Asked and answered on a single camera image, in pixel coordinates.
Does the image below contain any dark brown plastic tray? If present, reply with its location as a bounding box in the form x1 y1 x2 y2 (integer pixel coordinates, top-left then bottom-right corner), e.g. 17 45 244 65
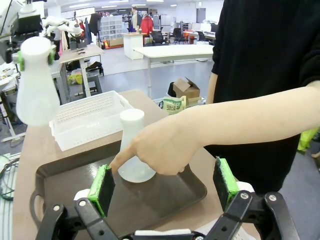
29 147 208 238

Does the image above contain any person's left forearm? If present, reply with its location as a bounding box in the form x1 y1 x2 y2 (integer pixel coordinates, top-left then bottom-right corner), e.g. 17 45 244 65
194 79 320 150

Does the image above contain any white plastic conical flask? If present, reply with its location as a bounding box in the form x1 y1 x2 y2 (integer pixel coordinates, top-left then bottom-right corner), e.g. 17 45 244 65
15 36 61 127
117 108 157 184

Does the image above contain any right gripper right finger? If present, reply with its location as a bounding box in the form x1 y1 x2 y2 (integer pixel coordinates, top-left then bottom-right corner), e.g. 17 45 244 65
207 156 301 240

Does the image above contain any person's right forearm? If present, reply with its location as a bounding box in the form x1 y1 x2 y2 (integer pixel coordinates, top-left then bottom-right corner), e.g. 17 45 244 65
206 71 219 105

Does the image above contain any background standing person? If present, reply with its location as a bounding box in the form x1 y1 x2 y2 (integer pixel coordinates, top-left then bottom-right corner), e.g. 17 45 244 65
131 6 142 33

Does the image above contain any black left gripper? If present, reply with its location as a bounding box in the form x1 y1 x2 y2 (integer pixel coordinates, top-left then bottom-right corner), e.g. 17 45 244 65
0 14 57 72

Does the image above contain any black mesh office chair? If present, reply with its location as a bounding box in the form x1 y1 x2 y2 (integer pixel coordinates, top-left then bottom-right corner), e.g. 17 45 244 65
149 31 165 46

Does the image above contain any brown cardboard box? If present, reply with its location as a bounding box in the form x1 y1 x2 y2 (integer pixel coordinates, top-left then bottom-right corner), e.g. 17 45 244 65
167 77 201 106

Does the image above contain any tangled cable bundle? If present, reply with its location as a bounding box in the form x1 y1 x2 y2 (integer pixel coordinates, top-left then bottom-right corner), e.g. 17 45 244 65
0 153 20 201

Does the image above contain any black hanging coat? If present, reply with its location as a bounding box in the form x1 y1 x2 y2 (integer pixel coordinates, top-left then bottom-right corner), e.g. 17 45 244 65
88 12 102 36

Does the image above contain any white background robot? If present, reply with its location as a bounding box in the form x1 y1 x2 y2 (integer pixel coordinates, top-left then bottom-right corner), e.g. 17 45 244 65
41 16 87 50

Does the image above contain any white drawer shelf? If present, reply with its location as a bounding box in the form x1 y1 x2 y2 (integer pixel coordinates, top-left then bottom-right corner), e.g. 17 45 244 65
99 14 123 41

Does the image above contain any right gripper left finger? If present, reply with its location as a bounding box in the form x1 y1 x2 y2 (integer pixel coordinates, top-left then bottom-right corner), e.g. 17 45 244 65
36 164 121 240

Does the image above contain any white cabinet with wooden top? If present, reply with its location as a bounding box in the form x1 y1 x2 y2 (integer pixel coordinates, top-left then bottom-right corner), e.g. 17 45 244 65
123 31 148 60

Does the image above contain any wood top table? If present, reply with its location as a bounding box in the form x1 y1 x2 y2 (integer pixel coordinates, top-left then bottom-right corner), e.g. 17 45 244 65
59 44 106 104

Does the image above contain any grey step stool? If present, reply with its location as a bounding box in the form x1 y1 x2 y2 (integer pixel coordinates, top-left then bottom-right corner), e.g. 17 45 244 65
86 74 103 97

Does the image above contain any person in black t-shirt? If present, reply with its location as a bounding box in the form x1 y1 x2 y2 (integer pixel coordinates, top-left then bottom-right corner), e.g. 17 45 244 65
204 0 320 197

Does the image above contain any red hanging jacket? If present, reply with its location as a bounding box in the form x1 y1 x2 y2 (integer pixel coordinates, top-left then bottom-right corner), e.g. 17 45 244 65
139 14 155 35

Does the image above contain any white perforated plastic basket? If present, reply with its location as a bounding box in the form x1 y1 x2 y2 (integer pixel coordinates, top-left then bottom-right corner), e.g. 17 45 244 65
48 90 136 152

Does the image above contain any person's left hand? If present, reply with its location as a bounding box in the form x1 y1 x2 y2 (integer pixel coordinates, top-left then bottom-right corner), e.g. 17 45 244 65
109 116 203 177

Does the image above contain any green printed bag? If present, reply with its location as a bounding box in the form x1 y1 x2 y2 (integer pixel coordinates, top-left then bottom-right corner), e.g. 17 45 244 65
162 96 187 116

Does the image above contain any white table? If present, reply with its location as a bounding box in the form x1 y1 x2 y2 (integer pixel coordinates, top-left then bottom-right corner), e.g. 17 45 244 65
132 44 215 99

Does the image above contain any neon yellow cloth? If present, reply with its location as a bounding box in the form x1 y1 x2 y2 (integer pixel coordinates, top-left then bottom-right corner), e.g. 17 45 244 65
297 127 320 152

